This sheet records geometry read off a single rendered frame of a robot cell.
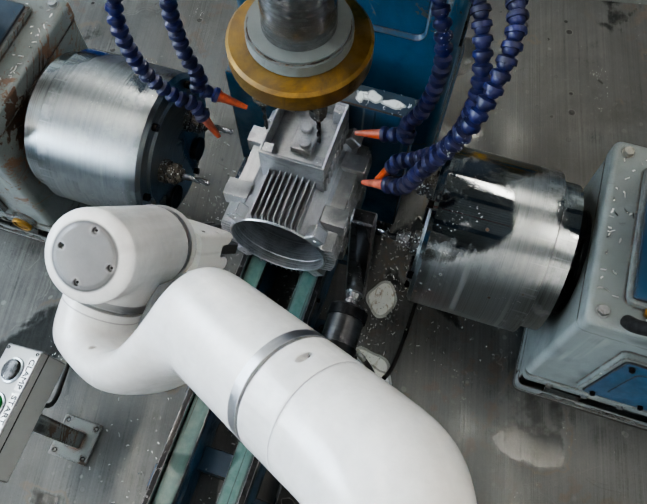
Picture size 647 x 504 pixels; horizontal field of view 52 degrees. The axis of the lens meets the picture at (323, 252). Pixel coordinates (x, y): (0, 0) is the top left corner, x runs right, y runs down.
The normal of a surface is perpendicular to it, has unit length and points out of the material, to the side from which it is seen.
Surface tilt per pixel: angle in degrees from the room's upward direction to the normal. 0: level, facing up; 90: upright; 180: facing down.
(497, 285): 54
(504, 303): 66
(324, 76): 0
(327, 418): 28
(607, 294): 0
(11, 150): 90
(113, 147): 36
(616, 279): 0
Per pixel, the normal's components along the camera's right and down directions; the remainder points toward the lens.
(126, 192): -0.29, 0.67
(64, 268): -0.24, 0.13
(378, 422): -0.09, -0.80
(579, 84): 0.00, -0.41
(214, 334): -0.50, -0.48
